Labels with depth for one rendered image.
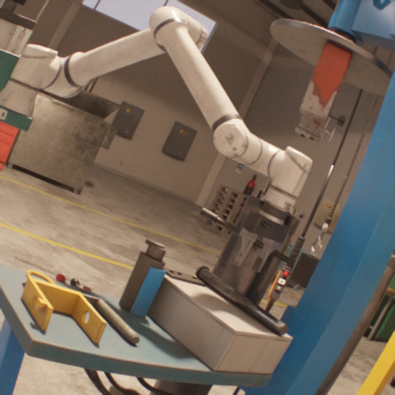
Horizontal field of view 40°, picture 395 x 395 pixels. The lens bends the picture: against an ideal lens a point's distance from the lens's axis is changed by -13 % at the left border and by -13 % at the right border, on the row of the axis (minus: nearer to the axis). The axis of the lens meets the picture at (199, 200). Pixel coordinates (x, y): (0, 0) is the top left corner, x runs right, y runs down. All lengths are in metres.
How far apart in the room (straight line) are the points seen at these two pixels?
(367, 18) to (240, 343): 1.30
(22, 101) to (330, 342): 1.43
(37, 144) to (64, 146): 0.54
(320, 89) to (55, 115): 8.10
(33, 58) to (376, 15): 1.35
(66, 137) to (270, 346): 8.61
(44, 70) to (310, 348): 1.41
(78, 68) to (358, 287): 1.32
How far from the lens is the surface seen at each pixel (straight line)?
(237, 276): 2.08
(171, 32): 1.83
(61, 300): 1.37
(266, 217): 1.65
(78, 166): 10.13
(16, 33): 2.39
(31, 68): 2.21
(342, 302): 1.76
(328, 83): 1.96
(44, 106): 9.72
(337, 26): 2.21
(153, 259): 1.60
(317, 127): 2.32
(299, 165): 1.64
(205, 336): 1.50
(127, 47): 2.11
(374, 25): 2.13
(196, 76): 1.70
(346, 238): 1.79
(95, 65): 2.20
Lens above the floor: 1.54
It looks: 4 degrees down
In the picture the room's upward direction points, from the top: 25 degrees clockwise
